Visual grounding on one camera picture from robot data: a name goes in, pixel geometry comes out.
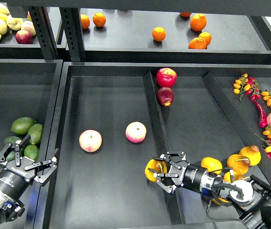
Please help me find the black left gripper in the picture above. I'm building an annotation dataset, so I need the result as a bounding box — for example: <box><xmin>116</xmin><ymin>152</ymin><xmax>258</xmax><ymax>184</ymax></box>
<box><xmin>0</xmin><ymin>135</ymin><xmax>59</xmax><ymax>202</ymax></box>

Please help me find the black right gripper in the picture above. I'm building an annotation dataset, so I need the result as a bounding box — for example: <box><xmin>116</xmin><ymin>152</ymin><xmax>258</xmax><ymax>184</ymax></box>
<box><xmin>153</xmin><ymin>151</ymin><xmax>208</xmax><ymax>194</ymax></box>

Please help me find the yellow orange pear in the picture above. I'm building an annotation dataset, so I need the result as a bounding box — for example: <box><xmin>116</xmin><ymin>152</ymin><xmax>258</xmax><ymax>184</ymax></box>
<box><xmin>144</xmin><ymin>159</ymin><xmax>167</xmax><ymax>183</ymax></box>

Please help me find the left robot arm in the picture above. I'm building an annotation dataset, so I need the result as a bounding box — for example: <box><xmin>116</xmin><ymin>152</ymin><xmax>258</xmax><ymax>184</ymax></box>
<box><xmin>0</xmin><ymin>135</ymin><xmax>59</xmax><ymax>224</ymax></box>

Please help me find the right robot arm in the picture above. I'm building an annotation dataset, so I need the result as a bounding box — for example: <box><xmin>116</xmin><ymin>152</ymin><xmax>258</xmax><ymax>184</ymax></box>
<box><xmin>145</xmin><ymin>152</ymin><xmax>271</xmax><ymax>229</ymax></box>

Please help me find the green avocado top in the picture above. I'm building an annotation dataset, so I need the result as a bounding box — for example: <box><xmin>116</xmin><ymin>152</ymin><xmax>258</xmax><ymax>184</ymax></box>
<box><xmin>11</xmin><ymin>116</ymin><xmax>36</xmax><ymax>135</ymax></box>

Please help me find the yellow pear far right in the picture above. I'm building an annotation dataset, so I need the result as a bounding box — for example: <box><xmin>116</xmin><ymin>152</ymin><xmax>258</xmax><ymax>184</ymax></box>
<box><xmin>239</xmin><ymin>145</ymin><xmax>261</xmax><ymax>166</ymax></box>

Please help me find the pink apple centre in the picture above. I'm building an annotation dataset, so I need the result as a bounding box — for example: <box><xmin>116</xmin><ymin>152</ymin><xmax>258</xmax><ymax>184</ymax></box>
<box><xmin>125</xmin><ymin>122</ymin><xmax>147</xmax><ymax>144</ymax></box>

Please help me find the pink apple left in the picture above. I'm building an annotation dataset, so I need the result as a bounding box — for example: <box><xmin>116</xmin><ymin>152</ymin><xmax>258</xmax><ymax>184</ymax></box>
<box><xmin>79</xmin><ymin>129</ymin><xmax>102</xmax><ymax>153</ymax></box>

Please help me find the dark red apple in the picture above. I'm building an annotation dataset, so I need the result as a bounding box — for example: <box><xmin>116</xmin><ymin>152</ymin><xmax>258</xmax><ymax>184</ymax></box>
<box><xmin>156</xmin><ymin>87</ymin><xmax>174</xmax><ymax>107</ymax></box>

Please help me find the black divided tray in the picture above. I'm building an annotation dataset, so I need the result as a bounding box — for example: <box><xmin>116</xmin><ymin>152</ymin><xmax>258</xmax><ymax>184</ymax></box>
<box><xmin>33</xmin><ymin>62</ymin><xmax>271</xmax><ymax>229</ymax></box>

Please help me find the black left tray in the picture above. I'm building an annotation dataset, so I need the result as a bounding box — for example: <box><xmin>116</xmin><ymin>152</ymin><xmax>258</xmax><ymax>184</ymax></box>
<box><xmin>0</xmin><ymin>58</ymin><xmax>64</xmax><ymax>229</ymax></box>

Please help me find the bright red apple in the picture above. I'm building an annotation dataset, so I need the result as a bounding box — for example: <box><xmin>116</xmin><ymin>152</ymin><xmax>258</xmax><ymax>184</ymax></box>
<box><xmin>156</xmin><ymin>68</ymin><xmax>177</xmax><ymax>88</ymax></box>

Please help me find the red chili pepper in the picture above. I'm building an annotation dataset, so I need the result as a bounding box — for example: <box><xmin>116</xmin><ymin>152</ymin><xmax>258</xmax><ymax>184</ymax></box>
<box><xmin>252</xmin><ymin>100</ymin><xmax>267</xmax><ymax>128</ymax></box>

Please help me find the orange cherry tomato bunch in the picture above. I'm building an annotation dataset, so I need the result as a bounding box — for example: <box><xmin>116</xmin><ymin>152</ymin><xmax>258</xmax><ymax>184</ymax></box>
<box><xmin>233</xmin><ymin>73</ymin><xmax>251</xmax><ymax>100</ymax></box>

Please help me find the red apple on shelf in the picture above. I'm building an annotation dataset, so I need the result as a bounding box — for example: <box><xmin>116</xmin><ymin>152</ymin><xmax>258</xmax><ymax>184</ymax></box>
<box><xmin>15</xmin><ymin>30</ymin><xmax>33</xmax><ymax>44</ymax></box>

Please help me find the orange on shelf front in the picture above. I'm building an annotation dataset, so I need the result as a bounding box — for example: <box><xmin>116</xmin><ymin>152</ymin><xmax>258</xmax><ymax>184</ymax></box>
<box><xmin>188</xmin><ymin>37</ymin><xmax>207</xmax><ymax>49</ymax></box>

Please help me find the orange on shelf centre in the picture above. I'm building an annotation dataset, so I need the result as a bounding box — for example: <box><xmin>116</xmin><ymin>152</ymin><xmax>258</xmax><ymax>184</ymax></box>
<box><xmin>152</xmin><ymin>27</ymin><xmax>166</xmax><ymax>42</ymax></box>

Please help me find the orange behind front orange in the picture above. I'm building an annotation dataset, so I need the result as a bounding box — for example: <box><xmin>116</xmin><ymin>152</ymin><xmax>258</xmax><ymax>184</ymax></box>
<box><xmin>199</xmin><ymin>32</ymin><xmax>212</xmax><ymax>46</ymax></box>

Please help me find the pink peach on shelf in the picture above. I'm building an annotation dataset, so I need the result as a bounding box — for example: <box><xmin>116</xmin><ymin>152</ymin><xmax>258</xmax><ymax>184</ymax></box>
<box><xmin>21</xmin><ymin>21</ymin><xmax>36</xmax><ymax>37</ymax></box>

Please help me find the pale yellow apple right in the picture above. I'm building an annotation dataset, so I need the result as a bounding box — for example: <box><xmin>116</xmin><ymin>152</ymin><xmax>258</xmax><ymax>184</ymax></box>
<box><xmin>6</xmin><ymin>15</ymin><xmax>23</xmax><ymax>31</ymax></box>

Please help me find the large orange on shelf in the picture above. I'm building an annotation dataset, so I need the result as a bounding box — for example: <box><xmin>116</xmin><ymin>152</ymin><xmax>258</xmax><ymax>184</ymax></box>
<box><xmin>190</xmin><ymin>13</ymin><xmax>207</xmax><ymax>31</ymax></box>

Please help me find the yellow lemon on shelf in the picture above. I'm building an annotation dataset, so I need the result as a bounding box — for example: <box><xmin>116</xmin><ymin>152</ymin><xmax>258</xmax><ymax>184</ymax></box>
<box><xmin>0</xmin><ymin>13</ymin><xmax>8</xmax><ymax>22</ymax></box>

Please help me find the orange on shelf left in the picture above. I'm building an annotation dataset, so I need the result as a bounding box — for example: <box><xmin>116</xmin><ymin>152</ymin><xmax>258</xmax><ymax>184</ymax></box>
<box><xmin>80</xmin><ymin>14</ymin><xmax>90</xmax><ymax>30</ymax></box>

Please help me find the black shelf upright post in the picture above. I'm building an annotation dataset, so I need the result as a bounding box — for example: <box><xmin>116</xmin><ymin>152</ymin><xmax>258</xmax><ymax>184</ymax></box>
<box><xmin>29</xmin><ymin>6</ymin><xmax>58</xmax><ymax>60</ymax></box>

